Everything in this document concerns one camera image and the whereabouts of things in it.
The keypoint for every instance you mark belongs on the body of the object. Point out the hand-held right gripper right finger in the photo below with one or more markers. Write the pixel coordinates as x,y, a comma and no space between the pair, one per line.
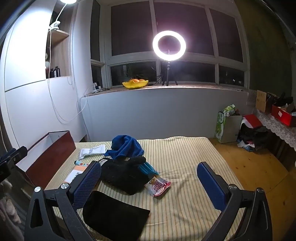
210,183

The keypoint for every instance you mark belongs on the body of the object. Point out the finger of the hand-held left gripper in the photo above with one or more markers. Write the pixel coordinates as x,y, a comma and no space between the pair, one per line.
13,156

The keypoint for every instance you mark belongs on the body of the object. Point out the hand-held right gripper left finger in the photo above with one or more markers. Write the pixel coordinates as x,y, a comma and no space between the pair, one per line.
86,183

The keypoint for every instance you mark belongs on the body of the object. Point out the orange and white card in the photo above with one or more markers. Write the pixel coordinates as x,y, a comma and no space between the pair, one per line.
74,176

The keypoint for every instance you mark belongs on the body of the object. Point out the black knit glove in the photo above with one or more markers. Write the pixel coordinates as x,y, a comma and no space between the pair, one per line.
122,173

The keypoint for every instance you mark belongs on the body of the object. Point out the black cloth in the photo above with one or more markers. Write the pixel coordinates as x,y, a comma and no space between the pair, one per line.
111,213

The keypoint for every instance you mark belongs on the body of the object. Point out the red-brown cardboard box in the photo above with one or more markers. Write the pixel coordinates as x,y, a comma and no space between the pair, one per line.
53,157

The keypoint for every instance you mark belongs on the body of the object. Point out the teal plastic item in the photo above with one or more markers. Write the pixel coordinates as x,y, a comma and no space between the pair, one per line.
148,170

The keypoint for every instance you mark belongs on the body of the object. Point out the small pen with red cap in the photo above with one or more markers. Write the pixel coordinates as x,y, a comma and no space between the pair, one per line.
81,163

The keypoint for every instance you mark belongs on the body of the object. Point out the white plastic packet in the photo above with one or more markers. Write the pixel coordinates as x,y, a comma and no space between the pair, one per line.
92,151

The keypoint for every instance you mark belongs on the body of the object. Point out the striped yellow bedsheet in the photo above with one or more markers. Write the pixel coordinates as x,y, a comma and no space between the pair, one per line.
185,157

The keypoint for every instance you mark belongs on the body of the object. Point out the red and white sachet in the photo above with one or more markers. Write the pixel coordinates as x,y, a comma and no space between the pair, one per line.
159,186

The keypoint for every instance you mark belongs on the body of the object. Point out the blue cloth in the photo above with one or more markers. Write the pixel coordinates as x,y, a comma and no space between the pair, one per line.
127,146

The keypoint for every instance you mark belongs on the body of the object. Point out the white cabinet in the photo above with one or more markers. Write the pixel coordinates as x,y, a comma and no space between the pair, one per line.
34,104

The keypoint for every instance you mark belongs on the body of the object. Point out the green and grey carton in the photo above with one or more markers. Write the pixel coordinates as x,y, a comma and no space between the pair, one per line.
220,127

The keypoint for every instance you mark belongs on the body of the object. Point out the pile of dark clothes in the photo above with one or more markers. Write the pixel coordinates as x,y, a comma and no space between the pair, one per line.
254,138

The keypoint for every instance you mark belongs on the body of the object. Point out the red cloth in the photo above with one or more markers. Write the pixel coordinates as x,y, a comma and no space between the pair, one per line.
252,120

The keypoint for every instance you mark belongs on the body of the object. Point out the white lace tablecloth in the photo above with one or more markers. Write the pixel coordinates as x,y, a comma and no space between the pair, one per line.
277,128

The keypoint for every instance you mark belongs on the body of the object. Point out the dark bottle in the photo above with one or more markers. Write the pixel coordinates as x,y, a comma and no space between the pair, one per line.
56,71
51,73

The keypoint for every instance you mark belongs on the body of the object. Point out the brown cardboard sheet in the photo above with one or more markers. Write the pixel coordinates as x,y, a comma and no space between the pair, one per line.
262,100

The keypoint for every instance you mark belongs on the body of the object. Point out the white power strip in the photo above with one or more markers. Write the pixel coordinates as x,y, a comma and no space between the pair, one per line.
97,86

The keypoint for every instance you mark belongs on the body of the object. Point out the red shoe box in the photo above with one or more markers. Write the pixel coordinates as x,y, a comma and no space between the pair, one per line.
283,115

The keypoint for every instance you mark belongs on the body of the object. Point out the yellow fruit bowl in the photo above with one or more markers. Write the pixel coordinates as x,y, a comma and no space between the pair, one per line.
134,85

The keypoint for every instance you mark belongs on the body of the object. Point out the black tripod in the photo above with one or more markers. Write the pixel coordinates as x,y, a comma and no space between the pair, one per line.
167,71

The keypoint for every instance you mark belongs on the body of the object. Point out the white clip lamp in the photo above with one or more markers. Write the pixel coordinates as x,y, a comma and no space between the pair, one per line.
55,25

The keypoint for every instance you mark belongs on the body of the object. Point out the wooden wall shelf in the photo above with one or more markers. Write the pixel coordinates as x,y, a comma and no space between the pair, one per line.
62,58

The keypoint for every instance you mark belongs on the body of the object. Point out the white window frame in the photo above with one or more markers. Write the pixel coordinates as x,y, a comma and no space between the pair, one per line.
218,59

